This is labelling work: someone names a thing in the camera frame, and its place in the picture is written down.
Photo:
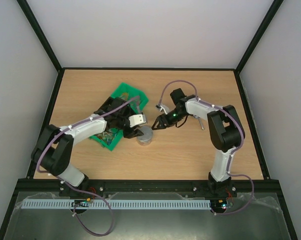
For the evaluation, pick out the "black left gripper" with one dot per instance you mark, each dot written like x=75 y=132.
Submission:
x=134 y=133

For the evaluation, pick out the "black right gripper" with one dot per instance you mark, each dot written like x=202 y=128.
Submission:
x=163 y=120

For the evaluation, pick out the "clear plastic candy jar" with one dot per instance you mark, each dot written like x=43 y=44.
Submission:
x=144 y=140

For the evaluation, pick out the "silver metal jar lid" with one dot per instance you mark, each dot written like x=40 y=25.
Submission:
x=147 y=134

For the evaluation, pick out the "black bin with lollipops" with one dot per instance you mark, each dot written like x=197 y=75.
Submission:
x=111 y=104

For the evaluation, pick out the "silver metal scoop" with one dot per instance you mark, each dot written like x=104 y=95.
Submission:
x=199 y=121

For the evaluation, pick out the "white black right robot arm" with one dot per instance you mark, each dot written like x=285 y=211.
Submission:
x=225 y=129

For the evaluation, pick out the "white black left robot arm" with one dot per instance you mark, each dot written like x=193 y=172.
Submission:
x=53 y=149

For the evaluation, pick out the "left controller circuit board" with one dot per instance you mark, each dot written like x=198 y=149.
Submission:
x=84 y=203

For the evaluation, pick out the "controller circuit board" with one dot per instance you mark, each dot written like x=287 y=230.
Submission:
x=84 y=203
x=223 y=203

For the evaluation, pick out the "right controller circuit board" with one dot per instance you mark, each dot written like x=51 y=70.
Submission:
x=223 y=203

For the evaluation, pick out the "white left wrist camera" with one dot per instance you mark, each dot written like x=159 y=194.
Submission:
x=137 y=120

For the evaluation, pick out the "light blue slotted cable duct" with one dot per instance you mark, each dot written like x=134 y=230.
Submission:
x=119 y=204

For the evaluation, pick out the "black aluminium frame rail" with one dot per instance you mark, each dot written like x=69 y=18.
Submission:
x=186 y=188

